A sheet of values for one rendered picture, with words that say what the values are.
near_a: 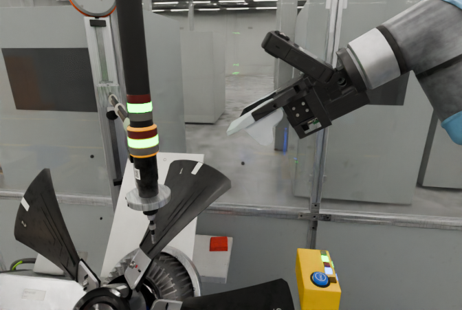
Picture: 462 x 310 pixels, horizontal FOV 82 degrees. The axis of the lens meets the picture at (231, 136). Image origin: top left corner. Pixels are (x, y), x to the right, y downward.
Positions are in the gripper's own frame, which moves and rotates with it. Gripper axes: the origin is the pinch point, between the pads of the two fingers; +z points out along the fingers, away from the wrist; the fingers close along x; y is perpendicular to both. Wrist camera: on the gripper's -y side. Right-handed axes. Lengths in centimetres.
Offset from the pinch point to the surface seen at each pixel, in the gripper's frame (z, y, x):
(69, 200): 118, 0, 44
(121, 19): 2.0, -20.1, -10.7
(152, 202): 13.8, 3.2, -13.2
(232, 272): 68, 75, 53
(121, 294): 31.4, 15.8, -15.2
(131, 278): 33.8, 16.7, -10.4
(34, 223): 53, -3, -8
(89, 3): 39, -53, 40
